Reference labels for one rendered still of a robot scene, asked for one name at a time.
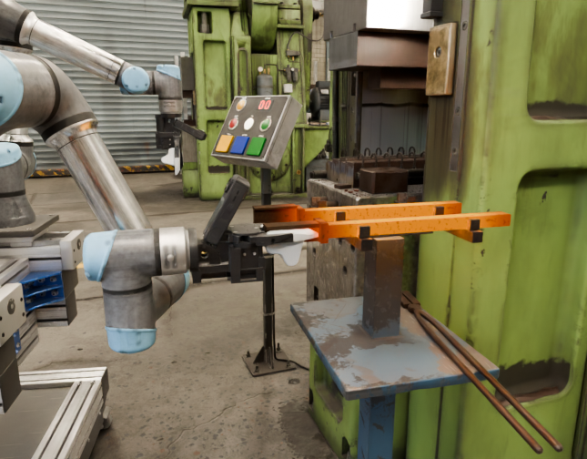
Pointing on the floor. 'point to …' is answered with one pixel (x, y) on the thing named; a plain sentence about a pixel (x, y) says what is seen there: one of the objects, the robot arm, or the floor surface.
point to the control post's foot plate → (258, 367)
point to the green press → (218, 107)
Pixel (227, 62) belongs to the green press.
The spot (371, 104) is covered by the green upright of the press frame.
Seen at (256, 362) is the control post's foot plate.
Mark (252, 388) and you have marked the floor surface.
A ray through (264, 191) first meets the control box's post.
